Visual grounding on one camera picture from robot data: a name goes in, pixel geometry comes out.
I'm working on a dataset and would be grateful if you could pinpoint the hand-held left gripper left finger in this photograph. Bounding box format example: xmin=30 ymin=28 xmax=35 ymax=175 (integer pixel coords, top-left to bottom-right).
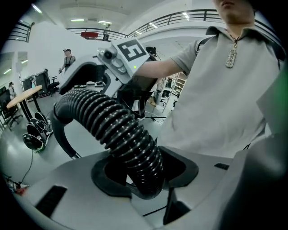
xmin=15 ymin=150 xmax=156 ymax=230

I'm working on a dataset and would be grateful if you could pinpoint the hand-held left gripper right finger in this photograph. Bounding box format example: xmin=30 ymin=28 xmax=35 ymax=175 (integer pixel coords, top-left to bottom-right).
xmin=157 ymin=145 xmax=239 ymax=230

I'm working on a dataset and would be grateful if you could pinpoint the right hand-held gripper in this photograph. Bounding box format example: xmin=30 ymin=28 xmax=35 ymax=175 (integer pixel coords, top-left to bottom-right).
xmin=58 ymin=38 xmax=151 ymax=99

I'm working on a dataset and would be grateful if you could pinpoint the black vacuum hose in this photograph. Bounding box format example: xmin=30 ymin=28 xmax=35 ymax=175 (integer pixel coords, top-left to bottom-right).
xmin=49 ymin=88 xmax=165 ymax=200

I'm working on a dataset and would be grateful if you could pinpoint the person's right forearm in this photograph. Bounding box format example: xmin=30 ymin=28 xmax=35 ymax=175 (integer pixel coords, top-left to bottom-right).
xmin=135 ymin=56 xmax=194 ymax=79

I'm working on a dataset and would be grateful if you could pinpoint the small black office chair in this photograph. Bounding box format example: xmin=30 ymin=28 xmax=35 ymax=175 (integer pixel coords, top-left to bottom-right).
xmin=47 ymin=75 xmax=60 ymax=97

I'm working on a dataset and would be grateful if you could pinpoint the black helmet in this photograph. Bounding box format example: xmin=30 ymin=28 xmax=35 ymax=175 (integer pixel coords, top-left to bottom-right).
xmin=26 ymin=121 xmax=49 ymax=141
xmin=34 ymin=111 xmax=52 ymax=128
xmin=22 ymin=133 xmax=45 ymax=151

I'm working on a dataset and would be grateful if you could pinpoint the round wooden table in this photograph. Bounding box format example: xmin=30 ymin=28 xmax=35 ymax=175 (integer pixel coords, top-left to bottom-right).
xmin=6 ymin=84 xmax=43 ymax=122

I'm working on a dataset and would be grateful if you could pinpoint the person's grey shirt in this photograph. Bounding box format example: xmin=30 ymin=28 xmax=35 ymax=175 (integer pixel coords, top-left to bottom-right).
xmin=157 ymin=26 xmax=284 ymax=158

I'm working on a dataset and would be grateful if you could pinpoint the person's head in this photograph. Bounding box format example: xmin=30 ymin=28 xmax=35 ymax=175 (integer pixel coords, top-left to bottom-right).
xmin=212 ymin=0 xmax=256 ymax=34

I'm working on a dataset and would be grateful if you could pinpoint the silver pendant necklace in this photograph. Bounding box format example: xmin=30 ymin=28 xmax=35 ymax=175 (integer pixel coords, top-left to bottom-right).
xmin=225 ymin=33 xmax=243 ymax=69

